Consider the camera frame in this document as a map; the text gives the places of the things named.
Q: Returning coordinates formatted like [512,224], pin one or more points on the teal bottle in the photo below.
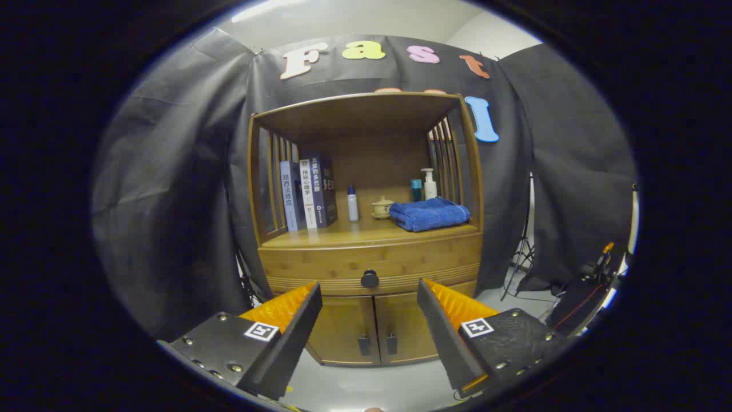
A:
[416,190]

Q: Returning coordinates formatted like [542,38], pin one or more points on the wooden cabinet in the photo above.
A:
[366,114]

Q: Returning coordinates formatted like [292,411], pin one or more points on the wooden countertop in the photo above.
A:
[354,232]

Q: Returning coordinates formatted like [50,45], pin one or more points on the wooden cabinet door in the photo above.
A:
[343,326]
[406,326]

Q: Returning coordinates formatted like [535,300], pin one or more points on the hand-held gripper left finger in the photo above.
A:
[291,343]

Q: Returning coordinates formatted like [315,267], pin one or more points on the pale blue book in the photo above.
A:
[289,200]

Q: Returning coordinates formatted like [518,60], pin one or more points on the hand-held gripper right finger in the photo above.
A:
[443,337]

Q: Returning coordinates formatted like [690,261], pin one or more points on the black equipment with orange clip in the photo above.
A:
[577,303]

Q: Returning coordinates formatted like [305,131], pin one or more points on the black round drawer knob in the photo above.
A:
[369,279]

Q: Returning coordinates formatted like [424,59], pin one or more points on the black backdrop cloth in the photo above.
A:
[171,200]

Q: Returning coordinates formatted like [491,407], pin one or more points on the white bottle blue cap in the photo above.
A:
[353,206]

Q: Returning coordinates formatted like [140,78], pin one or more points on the blue folded towel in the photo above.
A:
[429,214]

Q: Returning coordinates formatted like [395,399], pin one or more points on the black tripod stand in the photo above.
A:
[521,252]

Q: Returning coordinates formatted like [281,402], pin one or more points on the dark blue book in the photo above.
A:
[326,194]

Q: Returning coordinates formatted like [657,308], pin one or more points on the white spine book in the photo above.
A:
[307,197]

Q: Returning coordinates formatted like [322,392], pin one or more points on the white pump bottle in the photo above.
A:
[429,187]

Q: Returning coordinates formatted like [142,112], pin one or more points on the cream lidded teacup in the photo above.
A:
[382,208]

